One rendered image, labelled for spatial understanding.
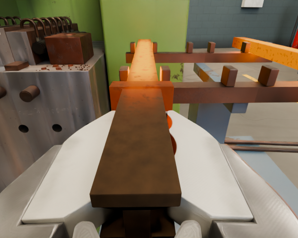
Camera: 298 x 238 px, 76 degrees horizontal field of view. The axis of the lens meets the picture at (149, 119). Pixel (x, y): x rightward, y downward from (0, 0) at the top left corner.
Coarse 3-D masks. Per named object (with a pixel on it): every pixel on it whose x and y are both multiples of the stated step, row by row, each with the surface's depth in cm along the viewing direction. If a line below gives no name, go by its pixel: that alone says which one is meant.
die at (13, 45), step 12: (36, 24) 58; (48, 24) 65; (60, 24) 74; (72, 24) 75; (0, 36) 45; (12, 36) 45; (24, 36) 45; (0, 48) 46; (12, 48) 46; (24, 48) 46; (0, 60) 47; (12, 60) 47; (24, 60) 47; (36, 60) 49
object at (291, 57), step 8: (240, 40) 44; (248, 40) 42; (256, 40) 42; (240, 48) 44; (256, 48) 38; (264, 48) 36; (272, 48) 34; (280, 48) 32; (288, 48) 32; (264, 56) 36; (272, 56) 34; (280, 56) 32; (288, 56) 30; (296, 56) 29; (288, 64) 30; (296, 64) 29
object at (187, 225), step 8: (80, 224) 6; (88, 224) 6; (184, 224) 6; (192, 224) 6; (80, 232) 5; (88, 232) 5; (96, 232) 5; (184, 232) 5; (192, 232) 5; (200, 232) 5
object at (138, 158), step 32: (128, 96) 12; (160, 96) 12; (128, 128) 9; (160, 128) 9; (128, 160) 7; (160, 160) 7; (96, 192) 6; (128, 192) 6; (160, 192) 6; (128, 224) 6; (160, 224) 7
